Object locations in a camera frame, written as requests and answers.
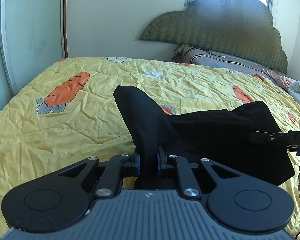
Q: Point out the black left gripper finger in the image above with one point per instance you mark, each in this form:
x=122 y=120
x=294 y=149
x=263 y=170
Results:
x=115 y=171
x=179 y=169
x=266 y=137

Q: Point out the black pants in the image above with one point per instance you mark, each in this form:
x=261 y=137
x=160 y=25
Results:
x=219 y=135

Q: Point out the pink and white clothes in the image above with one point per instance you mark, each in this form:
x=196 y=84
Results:
x=290 y=85

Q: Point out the yellow carrot print quilt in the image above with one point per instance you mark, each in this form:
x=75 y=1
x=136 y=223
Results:
x=68 y=113

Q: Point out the striped grey pillow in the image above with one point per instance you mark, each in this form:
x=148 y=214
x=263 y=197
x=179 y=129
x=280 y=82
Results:
x=214 y=59

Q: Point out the green scalloped headboard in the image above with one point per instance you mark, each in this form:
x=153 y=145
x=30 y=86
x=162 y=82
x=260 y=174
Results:
x=242 y=28

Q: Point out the glossy white wardrobe door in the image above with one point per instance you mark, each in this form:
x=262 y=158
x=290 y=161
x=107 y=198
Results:
x=31 y=39

